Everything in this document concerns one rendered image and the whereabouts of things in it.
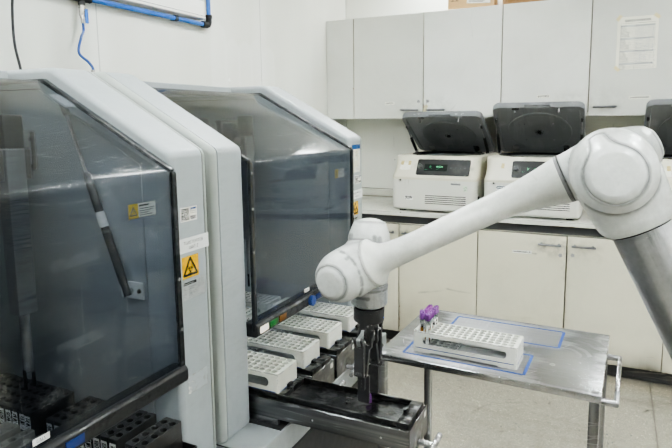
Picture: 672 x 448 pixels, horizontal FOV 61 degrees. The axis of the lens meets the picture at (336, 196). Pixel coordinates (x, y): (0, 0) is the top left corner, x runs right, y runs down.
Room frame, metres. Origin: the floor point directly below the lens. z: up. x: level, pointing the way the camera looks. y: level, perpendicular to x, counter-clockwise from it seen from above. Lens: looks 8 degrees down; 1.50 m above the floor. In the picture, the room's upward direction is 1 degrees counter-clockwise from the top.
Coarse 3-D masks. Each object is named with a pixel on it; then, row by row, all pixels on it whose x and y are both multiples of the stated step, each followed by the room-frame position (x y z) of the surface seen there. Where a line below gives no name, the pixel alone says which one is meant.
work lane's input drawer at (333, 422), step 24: (288, 384) 1.39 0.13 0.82; (312, 384) 1.43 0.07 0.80; (336, 384) 1.40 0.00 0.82; (264, 408) 1.36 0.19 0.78; (288, 408) 1.33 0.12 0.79; (312, 408) 1.30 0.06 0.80; (336, 408) 1.28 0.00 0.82; (360, 408) 1.31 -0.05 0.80; (384, 408) 1.30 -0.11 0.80; (408, 408) 1.27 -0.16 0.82; (336, 432) 1.27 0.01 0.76; (360, 432) 1.24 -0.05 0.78; (384, 432) 1.22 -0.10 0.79; (408, 432) 1.19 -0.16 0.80
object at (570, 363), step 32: (416, 320) 1.86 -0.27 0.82; (448, 320) 1.86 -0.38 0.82; (480, 320) 1.86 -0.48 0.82; (384, 352) 1.60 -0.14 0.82; (416, 352) 1.60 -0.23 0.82; (544, 352) 1.59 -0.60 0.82; (576, 352) 1.58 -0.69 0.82; (384, 384) 1.59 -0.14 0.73; (512, 384) 1.42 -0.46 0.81; (544, 384) 1.39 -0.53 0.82; (576, 384) 1.38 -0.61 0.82
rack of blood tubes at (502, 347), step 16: (416, 336) 1.60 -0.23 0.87; (432, 336) 1.58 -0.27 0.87; (448, 336) 1.56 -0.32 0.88; (464, 336) 1.56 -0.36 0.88; (480, 336) 1.56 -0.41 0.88; (496, 336) 1.56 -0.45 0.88; (512, 336) 1.55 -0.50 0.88; (432, 352) 1.58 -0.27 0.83; (448, 352) 1.56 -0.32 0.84; (464, 352) 1.54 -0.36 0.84; (480, 352) 1.58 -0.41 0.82; (496, 352) 1.58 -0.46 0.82; (512, 352) 1.47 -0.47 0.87; (512, 368) 1.47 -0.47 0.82
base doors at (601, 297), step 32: (448, 256) 3.54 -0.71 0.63; (480, 256) 3.46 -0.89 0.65; (512, 256) 3.37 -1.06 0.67; (544, 256) 3.28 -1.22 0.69; (576, 256) 3.22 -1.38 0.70; (608, 256) 3.14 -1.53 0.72; (416, 288) 3.64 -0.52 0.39; (448, 288) 3.54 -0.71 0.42; (480, 288) 3.45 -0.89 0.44; (512, 288) 3.37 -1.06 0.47; (544, 288) 3.28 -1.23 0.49; (576, 288) 3.21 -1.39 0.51; (608, 288) 3.14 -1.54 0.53; (384, 320) 3.73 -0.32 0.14; (512, 320) 3.36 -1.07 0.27; (544, 320) 3.28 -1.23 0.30; (576, 320) 3.21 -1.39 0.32; (608, 320) 3.14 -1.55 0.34; (640, 320) 3.07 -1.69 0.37; (608, 352) 3.13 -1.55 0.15; (640, 352) 3.06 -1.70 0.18
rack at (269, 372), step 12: (252, 360) 1.46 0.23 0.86; (264, 360) 1.45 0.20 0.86; (276, 360) 1.45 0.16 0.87; (288, 360) 1.46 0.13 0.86; (252, 372) 1.39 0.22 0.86; (264, 372) 1.38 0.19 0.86; (276, 372) 1.38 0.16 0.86; (288, 372) 1.41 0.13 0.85; (252, 384) 1.39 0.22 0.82; (264, 384) 1.43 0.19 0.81; (276, 384) 1.36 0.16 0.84
